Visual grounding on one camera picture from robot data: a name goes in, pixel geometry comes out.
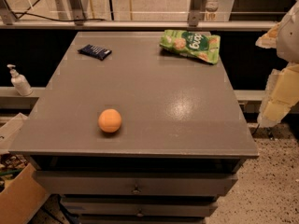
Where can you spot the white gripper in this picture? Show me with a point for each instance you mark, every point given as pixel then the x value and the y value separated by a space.
pixel 290 37

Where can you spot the orange fruit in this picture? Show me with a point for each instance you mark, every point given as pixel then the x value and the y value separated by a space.
pixel 109 120

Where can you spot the green rice chip bag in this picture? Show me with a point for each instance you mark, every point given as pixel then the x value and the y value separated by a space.
pixel 192 44

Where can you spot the grey drawer cabinet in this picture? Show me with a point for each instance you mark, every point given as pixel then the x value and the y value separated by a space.
pixel 181 141

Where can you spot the dark blue snack packet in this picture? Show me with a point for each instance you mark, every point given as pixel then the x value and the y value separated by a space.
pixel 95 52

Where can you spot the top drawer knob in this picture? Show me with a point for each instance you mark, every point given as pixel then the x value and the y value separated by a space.
pixel 136 190

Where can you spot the white pump bottle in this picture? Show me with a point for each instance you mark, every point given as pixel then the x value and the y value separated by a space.
pixel 19 81

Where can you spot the cardboard box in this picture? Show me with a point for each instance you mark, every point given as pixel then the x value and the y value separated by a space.
pixel 23 197

